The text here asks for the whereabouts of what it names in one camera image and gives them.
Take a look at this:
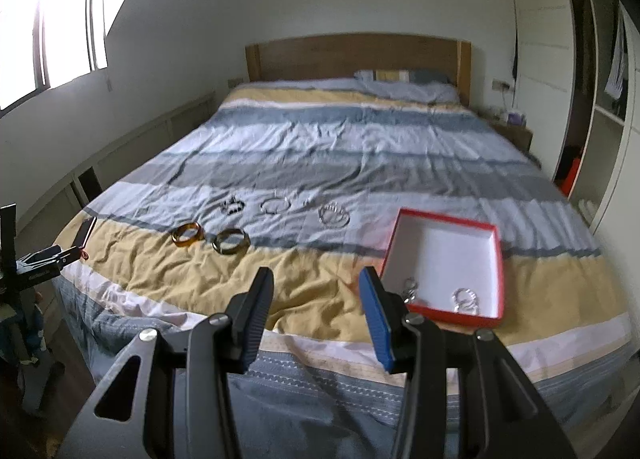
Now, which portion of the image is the striped pillow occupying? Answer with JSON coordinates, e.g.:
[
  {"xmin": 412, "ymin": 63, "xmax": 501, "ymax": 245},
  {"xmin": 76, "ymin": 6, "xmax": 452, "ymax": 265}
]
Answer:
[{"xmin": 354, "ymin": 69, "xmax": 450, "ymax": 84}]

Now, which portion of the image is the wooden headboard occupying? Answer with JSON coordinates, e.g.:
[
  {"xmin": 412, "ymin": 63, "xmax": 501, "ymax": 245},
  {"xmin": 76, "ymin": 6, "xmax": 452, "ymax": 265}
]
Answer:
[{"xmin": 245, "ymin": 32, "xmax": 472, "ymax": 105}]

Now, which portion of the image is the dark horn bangle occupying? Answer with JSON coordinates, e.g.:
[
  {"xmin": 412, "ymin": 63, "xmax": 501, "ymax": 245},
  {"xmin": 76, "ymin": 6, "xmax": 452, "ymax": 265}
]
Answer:
[{"xmin": 212, "ymin": 227, "xmax": 250, "ymax": 255}]

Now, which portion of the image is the wooden nightstand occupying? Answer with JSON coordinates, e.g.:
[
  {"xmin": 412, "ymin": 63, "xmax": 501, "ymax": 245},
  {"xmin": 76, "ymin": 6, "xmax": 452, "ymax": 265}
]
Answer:
[{"xmin": 488, "ymin": 120, "xmax": 533, "ymax": 154}]

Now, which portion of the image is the silver bracelet in box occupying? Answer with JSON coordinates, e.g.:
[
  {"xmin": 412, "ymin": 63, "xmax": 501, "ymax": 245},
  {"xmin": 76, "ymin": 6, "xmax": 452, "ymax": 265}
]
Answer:
[{"xmin": 399, "ymin": 277, "xmax": 420, "ymax": 305}]

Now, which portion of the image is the red shallow box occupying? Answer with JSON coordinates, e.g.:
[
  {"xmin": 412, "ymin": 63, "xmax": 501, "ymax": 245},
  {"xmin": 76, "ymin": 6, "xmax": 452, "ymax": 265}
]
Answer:
[{"xmin": 381, "ymin": 208, "xmax": 506, "ymax": 328}]

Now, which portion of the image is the hanging striped garment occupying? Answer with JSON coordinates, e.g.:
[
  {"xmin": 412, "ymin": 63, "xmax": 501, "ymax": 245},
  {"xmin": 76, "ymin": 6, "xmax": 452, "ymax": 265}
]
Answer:
[{"xmin": 604, "ymin": 11, "xmax": 627, "ymax": 101}]

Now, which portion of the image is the clear crystal bracelet in box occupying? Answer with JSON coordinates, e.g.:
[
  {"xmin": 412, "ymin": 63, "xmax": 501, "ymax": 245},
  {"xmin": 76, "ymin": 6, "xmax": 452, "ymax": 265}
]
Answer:
[{"xmin": 450, "ymin": 287, "xmax": 482, "ymax": 315}]

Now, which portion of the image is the window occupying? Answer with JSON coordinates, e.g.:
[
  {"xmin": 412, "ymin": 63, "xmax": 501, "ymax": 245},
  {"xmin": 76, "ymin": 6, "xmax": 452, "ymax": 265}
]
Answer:
[{"xmin": 1, "ymin": 0, "xmax": 107, "ymax": 114}]

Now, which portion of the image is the black beaded bracelet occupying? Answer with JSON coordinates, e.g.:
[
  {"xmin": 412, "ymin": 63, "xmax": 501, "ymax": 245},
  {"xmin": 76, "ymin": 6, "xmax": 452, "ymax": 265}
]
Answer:
[{"xmin": 219, "ymin": 196, "xmax": 248, "ymax": 218}]

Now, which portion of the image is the wall power outlet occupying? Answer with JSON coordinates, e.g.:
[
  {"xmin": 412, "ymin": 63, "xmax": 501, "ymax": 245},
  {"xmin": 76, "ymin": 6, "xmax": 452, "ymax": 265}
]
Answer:
[{"xmin": 491, "ymin": 80, "xmax": 513, "ymax": 92}]

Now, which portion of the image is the amber bangle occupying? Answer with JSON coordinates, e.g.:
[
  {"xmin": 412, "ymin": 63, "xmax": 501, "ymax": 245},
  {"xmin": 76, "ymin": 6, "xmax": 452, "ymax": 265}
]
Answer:
[{"xmin": 171, "ymin": 221, "xmax": 204, "ymax": 248}]

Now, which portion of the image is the white wardrobe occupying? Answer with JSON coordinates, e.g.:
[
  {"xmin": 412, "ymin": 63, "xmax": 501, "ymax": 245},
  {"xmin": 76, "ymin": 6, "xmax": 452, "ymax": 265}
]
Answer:
[{"xmin": 513, "ymin": 0, "xmax": 634, "ymax": 250}]

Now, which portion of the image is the striped bed duvet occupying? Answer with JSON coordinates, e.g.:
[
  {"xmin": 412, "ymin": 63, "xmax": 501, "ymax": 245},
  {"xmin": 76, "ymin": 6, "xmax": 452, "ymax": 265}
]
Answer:
[{"xmin": 55, "ymin": 79, "xmax": 632, "ymax": 458}]

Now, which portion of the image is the thin silver bangle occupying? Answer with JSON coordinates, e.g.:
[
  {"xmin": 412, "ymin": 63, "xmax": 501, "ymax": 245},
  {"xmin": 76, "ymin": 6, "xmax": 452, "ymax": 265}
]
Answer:
[{"xmin": 259, "ymin": 196, "xmax": 291, "ymax": 216}]

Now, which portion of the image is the silver chain bracelet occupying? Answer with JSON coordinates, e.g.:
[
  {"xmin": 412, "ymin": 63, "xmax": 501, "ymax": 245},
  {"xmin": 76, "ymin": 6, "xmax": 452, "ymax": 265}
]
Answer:
[{"xmin": 316, "ymin": 202, "xmax": 352, "ymax": 231}]

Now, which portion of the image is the smartphone with red case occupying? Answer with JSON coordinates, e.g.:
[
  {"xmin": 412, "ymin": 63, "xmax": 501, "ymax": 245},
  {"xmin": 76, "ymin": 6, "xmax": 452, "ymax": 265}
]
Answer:
[{"xmin": 72, "ymin": 216, "xmax": 96, "ymax": 260}]

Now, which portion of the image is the red object in wardrobe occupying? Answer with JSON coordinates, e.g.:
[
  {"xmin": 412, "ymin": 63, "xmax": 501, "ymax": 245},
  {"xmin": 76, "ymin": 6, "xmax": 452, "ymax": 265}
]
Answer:
[{"xmin": 560, "ymin": 157, "xmax": 582, "ymax": 197}]

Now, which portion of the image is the purple tissue box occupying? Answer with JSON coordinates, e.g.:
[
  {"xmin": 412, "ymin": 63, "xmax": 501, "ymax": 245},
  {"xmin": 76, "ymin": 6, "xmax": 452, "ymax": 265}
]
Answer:
[{"xmin": 504, "ymin": 109, "xmax": 526, "ymax": 127}]

